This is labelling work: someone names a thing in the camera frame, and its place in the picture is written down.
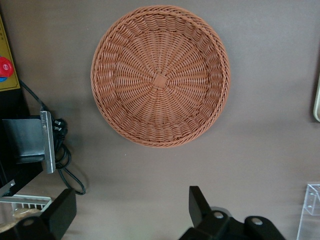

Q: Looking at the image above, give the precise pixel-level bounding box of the black power cable bundle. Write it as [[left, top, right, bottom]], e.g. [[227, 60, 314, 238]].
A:
[[19, 79, 87, 196]]

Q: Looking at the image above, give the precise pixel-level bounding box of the round brown wicker basket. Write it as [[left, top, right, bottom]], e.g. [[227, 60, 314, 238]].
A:
[[90, 6, 231, 149]]

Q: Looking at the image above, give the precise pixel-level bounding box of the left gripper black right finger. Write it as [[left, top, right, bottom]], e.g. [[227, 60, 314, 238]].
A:
[[179, 186, 286, 240]]

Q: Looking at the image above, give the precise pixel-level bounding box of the yellow emergency stop box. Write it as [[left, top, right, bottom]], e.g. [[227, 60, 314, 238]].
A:
[[0, 13, 21, 91]]

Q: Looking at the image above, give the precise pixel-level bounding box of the white wire basket rack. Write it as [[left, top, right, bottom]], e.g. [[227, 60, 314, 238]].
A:
[[0, 194, 53, 226]]

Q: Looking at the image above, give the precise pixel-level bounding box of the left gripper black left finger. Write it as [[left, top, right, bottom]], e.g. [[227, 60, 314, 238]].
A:
[[9, 188, 77, 240]]

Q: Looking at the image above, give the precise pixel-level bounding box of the beige plastic tray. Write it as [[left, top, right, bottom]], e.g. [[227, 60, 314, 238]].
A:
[[313, 73, 320, 123]]

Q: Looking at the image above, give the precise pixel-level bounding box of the grey metal bracket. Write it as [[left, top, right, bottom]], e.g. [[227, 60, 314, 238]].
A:
[[1, 110, 56, 175]]

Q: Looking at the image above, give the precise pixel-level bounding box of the clear acrylic bottle rack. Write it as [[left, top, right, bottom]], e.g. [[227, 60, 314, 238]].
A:
[[297, 183, 320, 240]]

